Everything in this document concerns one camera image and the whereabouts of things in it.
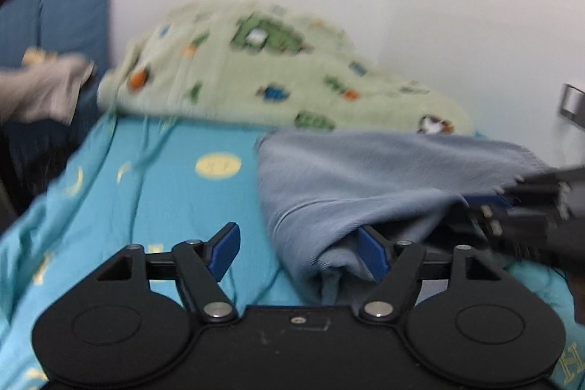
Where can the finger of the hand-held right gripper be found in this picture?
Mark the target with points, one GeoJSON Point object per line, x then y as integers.
{"type": "Point", "coordinates": [512, 225]}
{"type": "Point", "coordinates": [534, 185]}

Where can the grey wall socket panel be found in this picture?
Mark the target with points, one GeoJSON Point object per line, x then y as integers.
{"type": "Point", "coordinates": [573, 102]}

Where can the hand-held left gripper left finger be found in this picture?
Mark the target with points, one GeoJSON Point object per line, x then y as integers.
{"type": "Point", "coordinates": [226, 248]}

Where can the blue-grey knit garment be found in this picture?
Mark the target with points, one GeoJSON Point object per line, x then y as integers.
{"type": "Point", "coordinates": [365, 180]}

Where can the beige cloth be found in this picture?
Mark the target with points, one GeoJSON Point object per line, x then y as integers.
{"type": "Point", "coordinates": [41, 90]}

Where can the teal printed bed sheet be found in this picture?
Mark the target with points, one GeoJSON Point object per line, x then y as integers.
{"type": "Point", "coordinates": [160, 198]}

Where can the green printed fleece blanket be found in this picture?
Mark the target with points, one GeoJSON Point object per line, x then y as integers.
{"type": "Point", "coordinates": [274, 70]}

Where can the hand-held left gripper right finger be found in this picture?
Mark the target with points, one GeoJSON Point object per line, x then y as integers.
{"type": "Point", "coordinates": [372, 252]}

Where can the small blue pillow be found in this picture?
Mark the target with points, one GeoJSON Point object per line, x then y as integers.
{"type": "Point", "coordinates": [18, 24]}

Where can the small yellow object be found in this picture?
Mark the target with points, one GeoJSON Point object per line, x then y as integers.
{"type": "Point", "coordinates": [39, 56]}

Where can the large blue pillow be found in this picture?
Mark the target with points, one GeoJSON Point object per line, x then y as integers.
{"type": "Point", "coordinates": [75, 15]}

